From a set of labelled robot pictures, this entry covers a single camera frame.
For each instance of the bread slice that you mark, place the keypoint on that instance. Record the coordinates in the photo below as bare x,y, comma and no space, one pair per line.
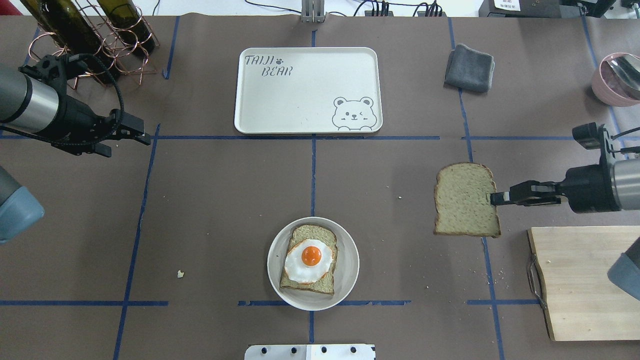
312,231
462,201

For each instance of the pink bowl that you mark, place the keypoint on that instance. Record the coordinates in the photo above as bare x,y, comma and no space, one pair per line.
609,87

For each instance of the wooden cutting board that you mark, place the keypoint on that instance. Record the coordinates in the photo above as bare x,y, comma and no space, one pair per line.
580,303

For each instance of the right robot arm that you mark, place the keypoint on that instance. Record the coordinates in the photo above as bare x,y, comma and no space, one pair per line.
625,174

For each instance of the grey folded cloth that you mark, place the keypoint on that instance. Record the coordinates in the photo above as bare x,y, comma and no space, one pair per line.
469,69

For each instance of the dark green wine bottle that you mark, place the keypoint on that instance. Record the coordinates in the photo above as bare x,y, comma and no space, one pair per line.
64,19

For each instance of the fried egg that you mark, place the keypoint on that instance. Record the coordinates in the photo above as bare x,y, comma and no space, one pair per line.
308,262

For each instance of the metal scoop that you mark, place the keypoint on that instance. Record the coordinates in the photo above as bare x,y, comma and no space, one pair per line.
627,73

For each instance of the bread slice under egg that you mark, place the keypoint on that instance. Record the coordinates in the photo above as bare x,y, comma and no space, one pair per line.
312,231

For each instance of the white bear tray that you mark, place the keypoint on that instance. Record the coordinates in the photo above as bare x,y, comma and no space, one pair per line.
308,90

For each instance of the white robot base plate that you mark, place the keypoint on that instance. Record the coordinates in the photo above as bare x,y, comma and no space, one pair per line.
357,351

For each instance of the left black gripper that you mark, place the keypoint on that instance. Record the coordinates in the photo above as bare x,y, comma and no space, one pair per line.
76,119

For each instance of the copper wire bottle rack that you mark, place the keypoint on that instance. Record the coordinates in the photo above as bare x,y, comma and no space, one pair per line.
125,61

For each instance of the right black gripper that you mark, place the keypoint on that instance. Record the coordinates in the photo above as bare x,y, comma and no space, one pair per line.
589,189

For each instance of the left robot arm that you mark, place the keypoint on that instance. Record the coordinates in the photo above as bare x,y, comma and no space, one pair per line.
35,105

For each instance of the white round plate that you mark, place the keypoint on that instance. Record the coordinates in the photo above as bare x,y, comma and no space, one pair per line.
346,270

